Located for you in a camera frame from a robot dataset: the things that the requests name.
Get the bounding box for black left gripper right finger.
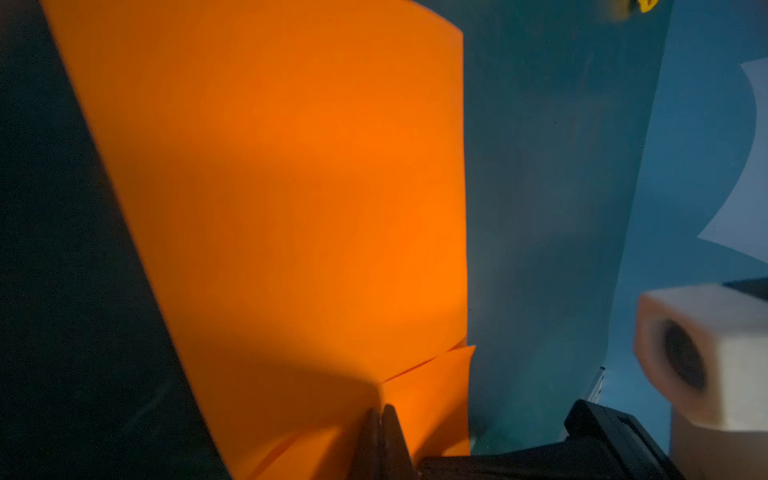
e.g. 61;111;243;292
381;404;419;480

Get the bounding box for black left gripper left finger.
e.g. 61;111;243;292
350;409;382;480

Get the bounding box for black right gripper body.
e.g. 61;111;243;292
418;400;684;480

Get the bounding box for orange square paper sheet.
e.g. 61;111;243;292
43;1;474;479

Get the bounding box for blue dotted glove right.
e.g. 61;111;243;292
628;0;659;13

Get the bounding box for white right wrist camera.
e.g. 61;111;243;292
634;283;767;432

